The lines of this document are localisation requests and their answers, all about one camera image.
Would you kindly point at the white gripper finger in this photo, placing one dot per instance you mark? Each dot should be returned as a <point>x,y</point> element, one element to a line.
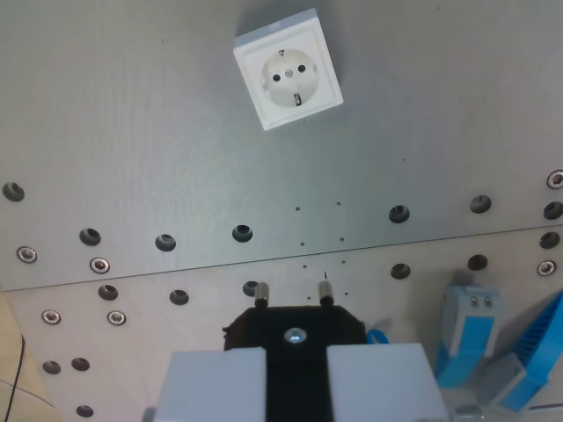
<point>211,387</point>
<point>382,382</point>

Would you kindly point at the black power plug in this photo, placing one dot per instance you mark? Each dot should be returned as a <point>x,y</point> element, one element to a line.
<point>297,365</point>

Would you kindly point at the silver hex socket screw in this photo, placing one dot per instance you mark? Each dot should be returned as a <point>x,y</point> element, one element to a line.
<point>546,267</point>
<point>51,317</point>
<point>27,254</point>
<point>100,264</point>
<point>116,317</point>
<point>556,179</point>

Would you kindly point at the aluminium plate with modules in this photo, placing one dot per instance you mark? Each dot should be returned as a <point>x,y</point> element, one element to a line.
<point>145,334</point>

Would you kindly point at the small blue grey terminal module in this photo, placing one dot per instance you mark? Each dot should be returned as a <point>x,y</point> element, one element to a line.
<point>473,334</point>

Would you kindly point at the large blue ribbed module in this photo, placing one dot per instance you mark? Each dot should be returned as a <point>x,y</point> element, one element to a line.
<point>534,351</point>

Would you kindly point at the large aluminium mounting plate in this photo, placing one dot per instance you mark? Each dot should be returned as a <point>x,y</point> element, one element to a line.
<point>132,132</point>

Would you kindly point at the white wall socket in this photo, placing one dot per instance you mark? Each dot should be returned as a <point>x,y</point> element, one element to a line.
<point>288,70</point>

